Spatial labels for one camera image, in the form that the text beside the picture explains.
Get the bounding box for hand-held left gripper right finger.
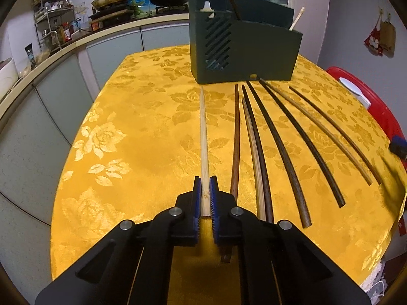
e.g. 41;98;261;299
210;178;371;305

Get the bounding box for dark brown wooden chopstick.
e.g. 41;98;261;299
289;86;382;186

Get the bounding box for dark standing packet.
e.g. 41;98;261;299
25;44;38;70

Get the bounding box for red chair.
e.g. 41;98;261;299
326;67;407;153

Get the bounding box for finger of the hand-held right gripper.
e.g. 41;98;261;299
389;136;407;160

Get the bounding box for beige kitchen countertop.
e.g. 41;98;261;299
0;11;191;131

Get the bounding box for black gas hob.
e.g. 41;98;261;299
154;5;191;16

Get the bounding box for short pale chopstick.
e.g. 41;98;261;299
289;7;306;31

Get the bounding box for black induction cooker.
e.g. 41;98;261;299
88;6;136;23

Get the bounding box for brown hanging bag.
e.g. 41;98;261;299
380;14;397;58

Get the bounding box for grey lower kitchen cabinets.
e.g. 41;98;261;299
0;24;191;293

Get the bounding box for red hanging bag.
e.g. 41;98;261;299
364;16;385;57

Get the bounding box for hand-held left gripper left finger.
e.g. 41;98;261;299
35;176;204;305

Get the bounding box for row of dark chopsticks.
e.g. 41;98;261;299
263;81;373;186

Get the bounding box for metal spice rack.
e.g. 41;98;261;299
32;0;88;51

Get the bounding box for dark green utensil holder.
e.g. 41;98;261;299
188;0;303;85

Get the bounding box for white rice cooker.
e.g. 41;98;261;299
0;58;19;102

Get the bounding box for white kettle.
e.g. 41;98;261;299
339;77;372;110

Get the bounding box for pale bamboo chopstick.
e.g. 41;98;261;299
200;87;211;218

